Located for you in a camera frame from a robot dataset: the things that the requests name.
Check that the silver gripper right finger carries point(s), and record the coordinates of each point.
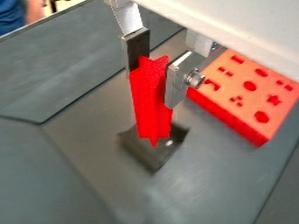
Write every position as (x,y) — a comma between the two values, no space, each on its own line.
(185,70)

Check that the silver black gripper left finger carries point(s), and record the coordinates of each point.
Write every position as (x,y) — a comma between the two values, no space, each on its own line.
(135,34)

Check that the black curved holder stand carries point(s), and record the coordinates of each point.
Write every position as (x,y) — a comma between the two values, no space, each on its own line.
(153,156)

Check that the red star-shaped peg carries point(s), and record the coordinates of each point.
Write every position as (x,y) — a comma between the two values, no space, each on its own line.
(153,115)

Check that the person in blue shirt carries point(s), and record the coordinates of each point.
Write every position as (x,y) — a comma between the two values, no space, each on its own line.
(19,13)

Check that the red shape sorting board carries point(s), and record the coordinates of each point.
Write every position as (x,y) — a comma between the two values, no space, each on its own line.
(248,95)

